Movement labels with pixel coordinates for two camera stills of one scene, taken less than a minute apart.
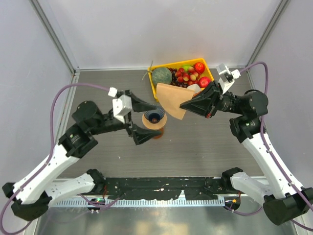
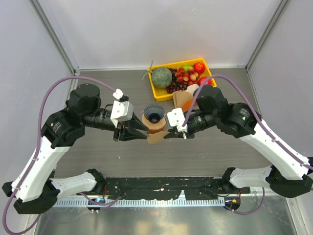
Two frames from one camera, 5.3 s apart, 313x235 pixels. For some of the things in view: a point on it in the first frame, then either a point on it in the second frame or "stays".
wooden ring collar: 154,126 stays
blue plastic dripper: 155,115 stays
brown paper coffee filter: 171,97 to 157,137
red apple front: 203,82 stays
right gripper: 206,102 to 174,133
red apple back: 199,67 stays
